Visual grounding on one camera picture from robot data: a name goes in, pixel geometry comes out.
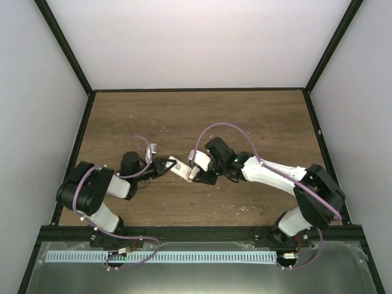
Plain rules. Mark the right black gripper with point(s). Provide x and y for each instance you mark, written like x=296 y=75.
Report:
x=202 y=176

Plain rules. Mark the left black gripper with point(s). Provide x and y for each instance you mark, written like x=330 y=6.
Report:
x=158 y=166

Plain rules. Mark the white remote control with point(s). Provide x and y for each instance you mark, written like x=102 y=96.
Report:
x=181 y=169

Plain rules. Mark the orange battery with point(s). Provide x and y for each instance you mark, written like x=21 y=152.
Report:
x=190 y=177

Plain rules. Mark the white battery cover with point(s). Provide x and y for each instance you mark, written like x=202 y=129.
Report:
x=194 y=170

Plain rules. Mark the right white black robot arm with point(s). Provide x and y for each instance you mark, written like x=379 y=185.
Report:
x=318 y=196

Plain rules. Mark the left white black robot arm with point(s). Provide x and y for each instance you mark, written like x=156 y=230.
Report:
x=84 y=190

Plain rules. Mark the metal front plate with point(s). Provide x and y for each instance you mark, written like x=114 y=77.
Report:
x=334 y=267

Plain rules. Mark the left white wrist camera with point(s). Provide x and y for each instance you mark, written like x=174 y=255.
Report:
x=151 y=150

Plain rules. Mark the black enclosure frame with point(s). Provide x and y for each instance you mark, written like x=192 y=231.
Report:
x=335 y=40

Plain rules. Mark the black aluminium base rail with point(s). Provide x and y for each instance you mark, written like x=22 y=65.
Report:
x=261 y=236

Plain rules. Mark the light blue slotted cable duct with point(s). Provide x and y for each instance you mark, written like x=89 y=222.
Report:
x=254 y=257

